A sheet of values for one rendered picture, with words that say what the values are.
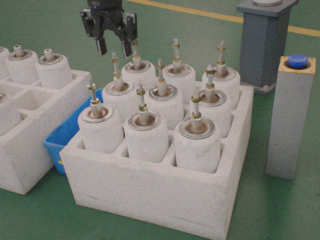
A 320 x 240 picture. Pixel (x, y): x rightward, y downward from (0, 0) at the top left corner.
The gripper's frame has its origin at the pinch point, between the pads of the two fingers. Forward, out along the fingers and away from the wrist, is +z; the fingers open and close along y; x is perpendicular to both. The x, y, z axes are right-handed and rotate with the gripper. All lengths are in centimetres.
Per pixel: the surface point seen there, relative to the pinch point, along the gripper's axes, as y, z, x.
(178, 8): -45, 37, 130
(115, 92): -0.1, 10.1, -2.6
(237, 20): -4, 36, 117
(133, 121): 10.8, 10.0, -12.0
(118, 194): 8.0, 27.4, -18.9
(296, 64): 39.2, 3.1, 10.4
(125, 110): 2.7, 14.2, -3.7
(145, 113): 13.6, 7.6, -11.0
